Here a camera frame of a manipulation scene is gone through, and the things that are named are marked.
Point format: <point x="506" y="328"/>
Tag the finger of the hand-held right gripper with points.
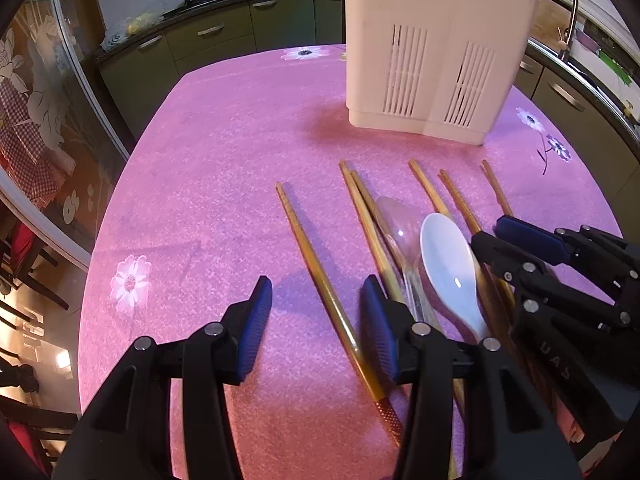
<point x="500" y="255"/>
<point x="530" y="240"/>

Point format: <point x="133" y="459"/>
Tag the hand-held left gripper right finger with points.
<point x="377" y="320"/>

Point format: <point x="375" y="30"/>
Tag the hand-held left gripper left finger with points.
<point x="255" y="330"/>

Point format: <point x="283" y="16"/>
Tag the wooden chopstick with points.
<point x="330" y="295"/>
<point x="425" y="185"/>
<point x="369" y="207"/>
<point x="495" y="185"/>
<point x="346" y="172"/>
<point x="457" y="200"/>

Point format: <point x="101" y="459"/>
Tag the white ceramic spoon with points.
<point x="445" y="260"/>

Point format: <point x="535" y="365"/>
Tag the clear plastic spoon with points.
<point x="395" y="225"/>

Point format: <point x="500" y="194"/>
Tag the white plastic utensil holder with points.
<point x="425" y="10"/>

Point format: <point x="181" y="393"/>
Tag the green sink cabinets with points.
<point x="565" y="105"/>

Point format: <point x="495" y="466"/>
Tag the pink floral tablecloth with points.
<point x="225" y="160"/>

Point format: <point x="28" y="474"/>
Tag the green plastic item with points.
<point x="612" y="67"/>

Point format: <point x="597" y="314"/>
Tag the steel kitchen faucet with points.
<point x="572" y="5"/>

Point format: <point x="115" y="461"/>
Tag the dark wooden chair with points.
<point x="25" y="260"/>

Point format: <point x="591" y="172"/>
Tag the green kitchen cabinets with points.
<point x="220" y="45"/>

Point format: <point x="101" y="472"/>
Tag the red checkered cloth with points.
<point x="25" y="130"/>

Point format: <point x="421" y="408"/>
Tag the floral glass sliding door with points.
<point x="50" y="75"/>

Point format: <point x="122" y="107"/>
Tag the clear plastic bag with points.
<point x="135" y="25"/>

